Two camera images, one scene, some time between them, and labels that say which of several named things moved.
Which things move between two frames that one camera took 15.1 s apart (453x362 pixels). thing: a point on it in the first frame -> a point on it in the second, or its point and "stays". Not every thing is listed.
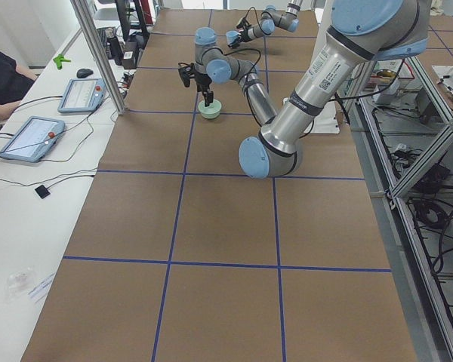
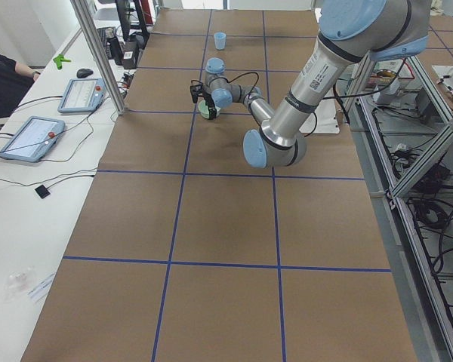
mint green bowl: [211, 111] stays
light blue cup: [232, 36] -> [220, 39]
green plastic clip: [59, 59] stays
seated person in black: [6, 81] stays
